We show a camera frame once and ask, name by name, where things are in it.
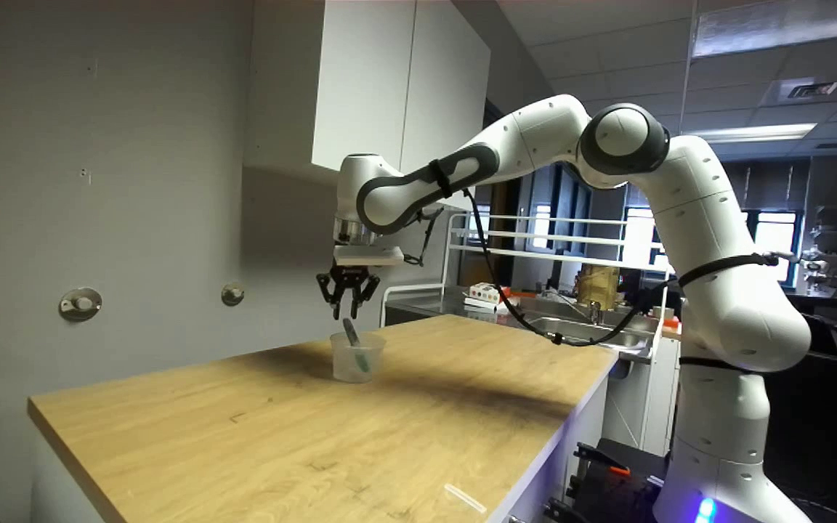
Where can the red and white box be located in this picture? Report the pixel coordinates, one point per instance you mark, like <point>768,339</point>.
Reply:
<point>484,294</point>

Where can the tap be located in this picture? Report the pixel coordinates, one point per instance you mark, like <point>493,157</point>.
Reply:
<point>595,312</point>

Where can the amber container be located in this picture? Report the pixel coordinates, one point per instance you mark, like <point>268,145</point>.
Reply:
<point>599,287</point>

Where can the round metal wall fitting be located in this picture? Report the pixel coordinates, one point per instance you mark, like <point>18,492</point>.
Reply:
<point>80,303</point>
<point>232,294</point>

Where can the translucent plastic cup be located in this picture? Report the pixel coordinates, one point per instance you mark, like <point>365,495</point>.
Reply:
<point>357,363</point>

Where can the window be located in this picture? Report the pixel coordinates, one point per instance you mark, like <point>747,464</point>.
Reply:
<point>774,240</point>

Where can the steel sink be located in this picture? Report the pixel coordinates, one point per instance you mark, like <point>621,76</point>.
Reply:
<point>585,331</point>

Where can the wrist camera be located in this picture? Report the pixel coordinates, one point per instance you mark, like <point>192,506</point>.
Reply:
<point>368,256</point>

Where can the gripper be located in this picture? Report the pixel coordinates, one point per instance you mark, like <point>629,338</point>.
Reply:
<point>349,273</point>

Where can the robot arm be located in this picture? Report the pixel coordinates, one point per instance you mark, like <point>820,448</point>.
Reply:
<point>724,240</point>

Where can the grey green pen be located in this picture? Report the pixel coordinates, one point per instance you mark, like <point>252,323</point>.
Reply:
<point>355,347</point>

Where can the white wall cabinet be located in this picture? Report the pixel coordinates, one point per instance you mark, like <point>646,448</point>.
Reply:
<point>364,80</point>

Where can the ceiling light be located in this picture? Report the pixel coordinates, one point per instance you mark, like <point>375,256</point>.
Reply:
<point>749,133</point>

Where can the black orange clamp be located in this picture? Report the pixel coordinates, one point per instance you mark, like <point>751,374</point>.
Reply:
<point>600,459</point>

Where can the ceiling air vent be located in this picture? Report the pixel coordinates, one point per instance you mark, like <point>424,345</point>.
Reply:
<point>803,91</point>

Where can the clear plastic strip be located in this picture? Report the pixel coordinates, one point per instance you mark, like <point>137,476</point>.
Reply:
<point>466,498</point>

